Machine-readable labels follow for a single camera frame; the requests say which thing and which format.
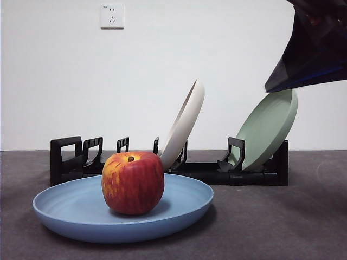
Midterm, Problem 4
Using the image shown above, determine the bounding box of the cream plate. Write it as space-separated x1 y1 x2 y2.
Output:
158 79 205 170

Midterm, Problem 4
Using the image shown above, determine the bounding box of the red yellow apple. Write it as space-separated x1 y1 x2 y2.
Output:
101 151 165 216

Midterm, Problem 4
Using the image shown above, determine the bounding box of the white wall socket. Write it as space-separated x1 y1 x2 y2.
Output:
100 3 125 29

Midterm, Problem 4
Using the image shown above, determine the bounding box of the black plate rack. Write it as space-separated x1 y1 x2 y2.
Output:
50 135 289 187

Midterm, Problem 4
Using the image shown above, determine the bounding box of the green plate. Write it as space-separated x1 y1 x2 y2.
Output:
235 88 298 172

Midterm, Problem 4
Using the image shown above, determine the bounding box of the blue plate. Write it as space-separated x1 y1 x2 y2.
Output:
32 173 214 244

